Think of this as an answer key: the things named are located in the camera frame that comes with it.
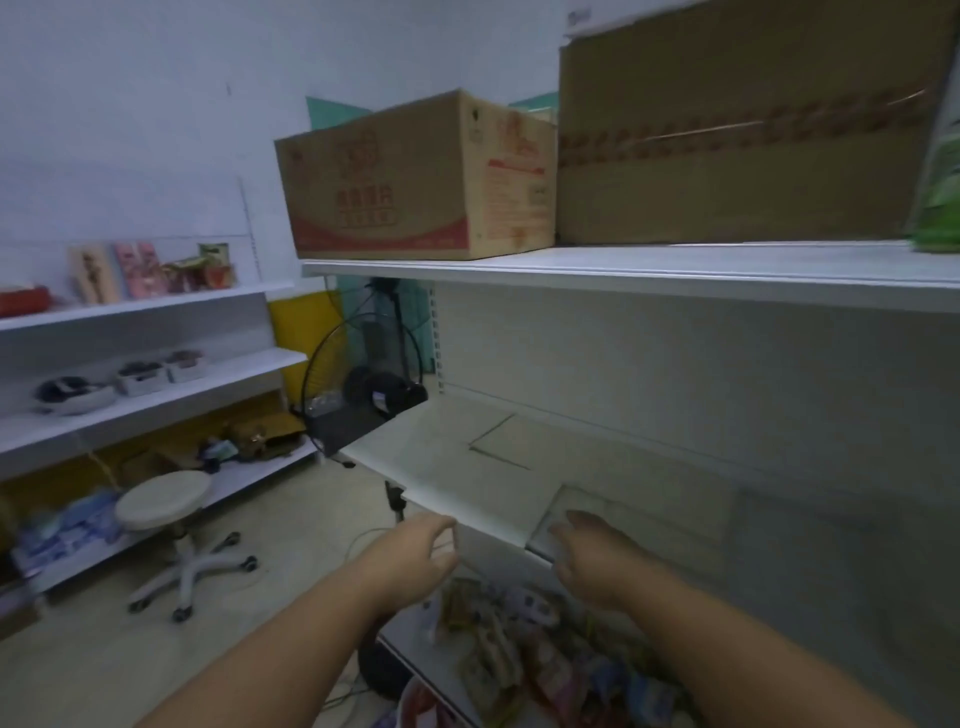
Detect person's right hand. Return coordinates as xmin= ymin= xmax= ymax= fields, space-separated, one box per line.
xmin=549 ymin=510 xmax=665 ymax=612

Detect person's left hand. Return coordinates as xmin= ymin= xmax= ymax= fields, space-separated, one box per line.
xmin=358 ymin=513 xmax=461 ymax=625

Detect person's right forearm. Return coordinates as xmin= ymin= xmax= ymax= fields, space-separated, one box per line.
xmin=621 ymin=556 xmax=918 ymax=728

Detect person's left forearm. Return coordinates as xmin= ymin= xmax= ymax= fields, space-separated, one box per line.
xmin=137 ymin=576 xmax=393 ymax=728

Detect pile of colourful snack packets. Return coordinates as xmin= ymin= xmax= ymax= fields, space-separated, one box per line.
xmin=431 ymin=576 xmax=702 ymax=728

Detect clear plastic shelf divider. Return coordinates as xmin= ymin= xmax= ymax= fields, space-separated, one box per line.
xmin=527 ymin=482 xmax=742 ymax=573

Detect black standing fan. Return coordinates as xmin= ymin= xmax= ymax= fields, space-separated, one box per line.
xmin=291 ymin=276 xmax=430 ymax=702

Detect brown cardboard pieces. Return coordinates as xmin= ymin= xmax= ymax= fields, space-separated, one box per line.
xmin=153 ymin=414 xmax=305 ymax=470

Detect white metal shelf rack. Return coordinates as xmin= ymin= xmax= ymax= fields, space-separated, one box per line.
xmin=300 ymin=240 xmax=960 ymax=728

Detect white round rolling stool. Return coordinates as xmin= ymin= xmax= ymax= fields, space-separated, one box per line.
xmin=114 ymin=470 xmax=259 ymax=624

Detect white tray with dark items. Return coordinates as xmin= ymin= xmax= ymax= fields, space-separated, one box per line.
xmin=114 ymin=361 xmax=169 ymax=397
xmin=164 ymin=348 xmax=209 ymax=384

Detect pile of blue packets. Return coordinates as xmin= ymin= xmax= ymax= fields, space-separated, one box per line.
xmin=11 ymin=489 xmax=125 ymax=575

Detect red and green snack packets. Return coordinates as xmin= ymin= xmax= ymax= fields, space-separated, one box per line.
xmin=160 ymin=242 xmax=239 ymax=294

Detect red printed cardboard box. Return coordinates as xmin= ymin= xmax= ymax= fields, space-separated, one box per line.
xmin=274 ymin=89 xmax=558 ymax=262

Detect white bowl with dark items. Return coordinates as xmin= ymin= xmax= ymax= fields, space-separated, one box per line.
xmin=33 ymin=375 xmax=119 ymax=417

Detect pink picture box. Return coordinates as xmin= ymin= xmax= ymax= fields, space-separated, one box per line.
xmin=113 ymin=240 xmax=168 ymax=300

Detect beige picture box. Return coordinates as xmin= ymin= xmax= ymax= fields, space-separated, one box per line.
xmin=69 ymin=243 xmax=119 ymax=306

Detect large plain brown cardboard box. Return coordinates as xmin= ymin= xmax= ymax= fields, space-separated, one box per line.
xmin=556 ymin=0 xmax=960 ymax=246

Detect red flat packet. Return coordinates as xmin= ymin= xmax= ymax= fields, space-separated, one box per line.
xmin=0 ymin=285 xmax=55 ymax=319

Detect green packet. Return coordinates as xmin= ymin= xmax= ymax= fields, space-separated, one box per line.
xmin=903 ymin=71 xmax=960 ymax=254

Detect white cable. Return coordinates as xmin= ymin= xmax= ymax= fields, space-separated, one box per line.
xmin=330 ymin=525 xmax=399 ymax=571

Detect white wall shelf unit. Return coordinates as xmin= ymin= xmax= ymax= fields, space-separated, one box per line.
xmin=0 ymin=281 xmax=320 ymax=601

